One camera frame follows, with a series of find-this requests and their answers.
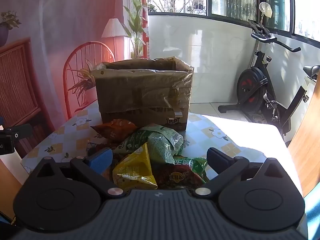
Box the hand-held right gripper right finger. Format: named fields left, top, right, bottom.
left=194, top=147, right=284, bottom=197

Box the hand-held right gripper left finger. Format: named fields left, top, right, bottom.
left=37, top=147, right=127, bottom=198

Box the orange chip bag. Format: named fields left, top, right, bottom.
left=90, top=119, right=138, bottom=145

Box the yellow snack bag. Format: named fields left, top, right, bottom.
left=112, top=142, right=158, bottom=190

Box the red and green snack bag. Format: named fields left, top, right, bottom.
left=152, top=156, right=209, bottom=193

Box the pale green cracker bag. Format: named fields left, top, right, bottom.
left=112, top=123, right=184, bottom=164

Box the taped cardboard box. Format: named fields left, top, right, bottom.
left=91, top=57, right=195, bottom=132

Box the rattan cabinet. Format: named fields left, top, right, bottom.
left=0, top=37, right=54, bottom=155

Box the potted spider plant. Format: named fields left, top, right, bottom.
left=68, top=60, right=98, bottom=107

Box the black exercise bike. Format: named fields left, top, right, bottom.
left=218, top=19, right=320, bottom=137

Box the wooden board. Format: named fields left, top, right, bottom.
left=287, top=72, right=320, bottom=198

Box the blue cloth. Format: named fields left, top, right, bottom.
left=304, top=180, right=320, bottom=240

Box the plant in purple pot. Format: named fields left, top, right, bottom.
left=0, top=10, right=22, bottom=47

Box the table lamp with white shade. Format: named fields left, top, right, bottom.
left=101, top=17, right=128, bottom=62

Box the tall green leafy plant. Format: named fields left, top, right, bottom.
left=122, top=0, right=149, bottom=60

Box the round white object on stand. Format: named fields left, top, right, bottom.
left=259, top=2, right=273, bottom=24

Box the red wire chair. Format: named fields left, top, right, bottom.
left=62, top=41, right=116, bottom=120

